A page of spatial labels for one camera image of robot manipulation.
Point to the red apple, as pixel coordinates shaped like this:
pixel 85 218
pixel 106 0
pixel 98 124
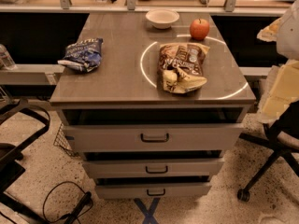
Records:
pixel 199 29

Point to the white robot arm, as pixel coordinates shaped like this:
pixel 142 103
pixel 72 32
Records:
pixel 281 87

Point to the brown chip bag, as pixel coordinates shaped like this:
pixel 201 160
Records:
pixel 180 66

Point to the blue chip bag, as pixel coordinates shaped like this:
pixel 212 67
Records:
pixel 83 56

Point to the grey drawer cabinet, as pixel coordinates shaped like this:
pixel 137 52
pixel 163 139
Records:
pixel 125 90

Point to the white bowl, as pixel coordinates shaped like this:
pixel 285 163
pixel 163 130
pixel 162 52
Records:
pixel 162 18

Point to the black office chair right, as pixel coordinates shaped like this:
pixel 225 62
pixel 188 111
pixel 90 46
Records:
pixel 282 136

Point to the plastic water bottle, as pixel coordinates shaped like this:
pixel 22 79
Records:
pixel 6 59

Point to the black chair left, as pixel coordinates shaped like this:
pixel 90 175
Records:
pixel 10 170

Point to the top drawer with handle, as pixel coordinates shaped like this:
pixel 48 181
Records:
pixel 142 138

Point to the drawer with handle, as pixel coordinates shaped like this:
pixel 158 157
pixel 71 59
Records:
pixel 152 168
pixel 142 138
pixel 152 190

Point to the middle drawer with handle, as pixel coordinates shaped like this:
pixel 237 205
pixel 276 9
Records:
pixel 152 168

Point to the wire mesh basket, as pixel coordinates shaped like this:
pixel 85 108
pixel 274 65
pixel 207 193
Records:
pixel 61 142

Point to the bottom drawer with handle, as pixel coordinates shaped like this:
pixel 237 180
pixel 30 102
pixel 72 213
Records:
pixel 152 190

